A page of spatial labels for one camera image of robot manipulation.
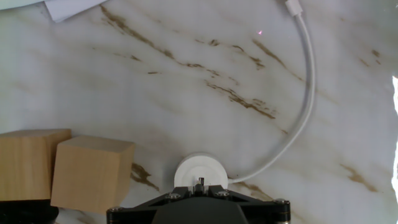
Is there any light wooden cube block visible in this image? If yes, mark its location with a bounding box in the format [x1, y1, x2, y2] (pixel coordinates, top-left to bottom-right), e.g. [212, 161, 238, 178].
[0, 128, 72, 202]
[50, 134, 136, 215]

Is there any marble pattern table mat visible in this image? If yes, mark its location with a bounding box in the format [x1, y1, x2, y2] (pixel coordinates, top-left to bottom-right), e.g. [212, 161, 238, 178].
[0, 0, 398, 224]

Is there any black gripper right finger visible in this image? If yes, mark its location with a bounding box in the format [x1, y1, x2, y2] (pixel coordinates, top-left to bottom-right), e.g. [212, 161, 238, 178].
[203, 185, 292, 224]

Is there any white round docking station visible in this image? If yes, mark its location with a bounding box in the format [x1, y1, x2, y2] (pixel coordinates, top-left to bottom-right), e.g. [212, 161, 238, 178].
[173, 152, 229, 189]

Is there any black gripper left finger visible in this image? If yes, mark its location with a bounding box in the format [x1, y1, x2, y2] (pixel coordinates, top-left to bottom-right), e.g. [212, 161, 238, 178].
[106, 185, 200, 224]

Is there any white docking station cable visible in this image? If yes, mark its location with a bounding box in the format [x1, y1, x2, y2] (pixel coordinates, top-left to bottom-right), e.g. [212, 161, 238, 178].
[228, 0, 316, 184]

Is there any black round puck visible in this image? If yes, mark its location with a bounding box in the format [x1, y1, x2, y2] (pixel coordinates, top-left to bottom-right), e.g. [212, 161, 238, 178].
[0, 198, 60, 224]

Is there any white printed paper sheet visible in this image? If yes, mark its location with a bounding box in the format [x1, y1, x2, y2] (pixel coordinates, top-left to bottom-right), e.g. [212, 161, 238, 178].
[43, 0, 109, 24]
[0, 0, 46, 11]

